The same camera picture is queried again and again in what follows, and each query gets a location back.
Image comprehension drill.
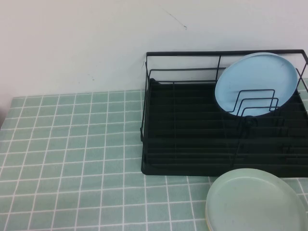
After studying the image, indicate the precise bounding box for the green tile pattern tablecloth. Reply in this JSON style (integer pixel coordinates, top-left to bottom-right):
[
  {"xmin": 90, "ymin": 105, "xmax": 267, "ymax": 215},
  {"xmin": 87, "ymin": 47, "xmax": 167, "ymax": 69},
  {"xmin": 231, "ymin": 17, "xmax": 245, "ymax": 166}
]
[{"xmin": 0, "ymin": 78, "xmax": 308, "ymax": 231}]

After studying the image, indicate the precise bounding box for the light blue round plate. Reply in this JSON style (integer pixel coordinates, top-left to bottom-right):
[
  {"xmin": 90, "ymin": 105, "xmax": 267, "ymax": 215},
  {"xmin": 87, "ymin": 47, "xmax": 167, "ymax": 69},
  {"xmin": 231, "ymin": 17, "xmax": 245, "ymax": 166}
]
[{"xmin": 214, "ymin": 52, "xmax": 298, "ymax": 118}]

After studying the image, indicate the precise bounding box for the pale yellow round plate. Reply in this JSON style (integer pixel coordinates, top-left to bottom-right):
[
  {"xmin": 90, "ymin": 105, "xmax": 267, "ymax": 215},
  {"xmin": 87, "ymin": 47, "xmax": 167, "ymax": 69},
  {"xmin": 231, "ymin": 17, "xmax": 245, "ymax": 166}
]
[{"xmin": 205, "ymin": 211, "xmax": 213, "ymax": 231}]

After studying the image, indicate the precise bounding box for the light green round plate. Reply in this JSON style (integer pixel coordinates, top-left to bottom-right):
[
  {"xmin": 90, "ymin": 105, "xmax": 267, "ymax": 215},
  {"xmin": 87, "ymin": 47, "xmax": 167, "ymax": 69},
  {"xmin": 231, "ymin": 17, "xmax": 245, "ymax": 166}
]
[{"xmin": 205, "ymin": 168, "xmax": 308, "ymax": 231}]

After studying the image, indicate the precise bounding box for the black wire dish rack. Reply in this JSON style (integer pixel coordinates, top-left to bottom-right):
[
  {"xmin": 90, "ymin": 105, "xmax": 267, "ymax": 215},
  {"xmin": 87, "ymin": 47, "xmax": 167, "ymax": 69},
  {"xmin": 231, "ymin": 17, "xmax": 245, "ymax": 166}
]
[{"xmin": 139, "ymin": 49, "xmax": 308, "ymax": 169}]

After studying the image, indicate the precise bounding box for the black plastic drip tray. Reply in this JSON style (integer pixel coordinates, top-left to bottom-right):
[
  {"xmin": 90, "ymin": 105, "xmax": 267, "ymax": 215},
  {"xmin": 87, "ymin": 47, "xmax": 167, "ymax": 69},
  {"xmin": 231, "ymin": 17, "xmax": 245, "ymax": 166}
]
[{"xmin": 140, "ymin": 77, "xmax": 308, "ymax": 178}]

